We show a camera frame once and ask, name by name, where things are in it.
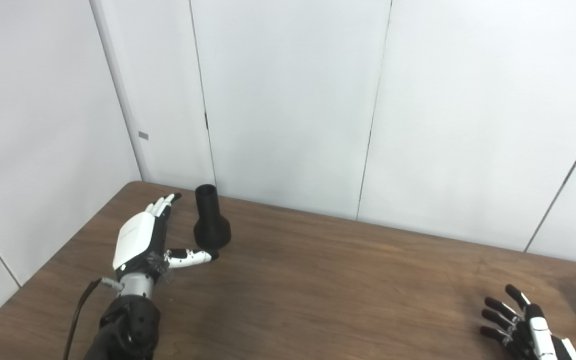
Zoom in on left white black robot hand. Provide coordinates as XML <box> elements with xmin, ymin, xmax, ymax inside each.
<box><xmin>112</xmin><ymin>193</ymin><xmax>220</xmax><ymax>281</ymax></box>

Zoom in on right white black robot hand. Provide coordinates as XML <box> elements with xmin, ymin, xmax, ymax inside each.
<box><xmin>480</xmin><ymin>284</ymin><xmax>576</xmax><ymax>360</ymax></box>

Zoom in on black funnel-shaped nozzle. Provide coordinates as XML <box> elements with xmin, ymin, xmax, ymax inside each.
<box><xmin>193</xmin><ymin>184</ymin><xmax>232</xmax><ymax>251</ymax></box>

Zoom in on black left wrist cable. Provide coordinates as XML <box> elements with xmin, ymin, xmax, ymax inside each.
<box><xmin>63</xmin><ymin>278</ymin><xmax>125</xmax><ymax>360</ymax></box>

